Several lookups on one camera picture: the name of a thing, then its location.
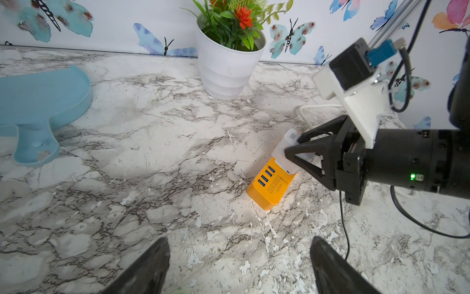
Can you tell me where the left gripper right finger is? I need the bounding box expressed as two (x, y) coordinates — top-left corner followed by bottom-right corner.
(310, 236), (379, 294)

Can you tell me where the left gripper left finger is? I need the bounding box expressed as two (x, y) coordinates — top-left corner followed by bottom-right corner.
(101, 237), (170, 294)

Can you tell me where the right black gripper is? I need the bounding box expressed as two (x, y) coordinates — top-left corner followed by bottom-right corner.
(285, 115), (367, 206)

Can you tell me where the white charger adapter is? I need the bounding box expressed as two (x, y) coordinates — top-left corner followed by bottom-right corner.
(270, 127), (317, 175)

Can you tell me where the orange power strip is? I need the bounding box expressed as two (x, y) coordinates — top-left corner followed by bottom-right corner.
(247, 158), (295, 211)

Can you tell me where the black usb cable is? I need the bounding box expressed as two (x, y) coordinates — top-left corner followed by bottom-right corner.
(337, 183), (470, 262)

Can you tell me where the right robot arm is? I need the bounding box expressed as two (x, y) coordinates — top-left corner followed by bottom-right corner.
(284, 39), (470, 205)

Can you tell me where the potted plant white pot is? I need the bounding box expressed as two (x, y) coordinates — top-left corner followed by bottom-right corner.
(181, 0), (294, 101)

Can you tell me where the light blue dustpan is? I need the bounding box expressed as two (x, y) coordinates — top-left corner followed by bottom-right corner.
(1, 66), (93, 167)

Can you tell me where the white power strip cord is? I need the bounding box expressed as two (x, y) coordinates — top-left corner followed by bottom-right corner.
(295, 103), (408, 129)

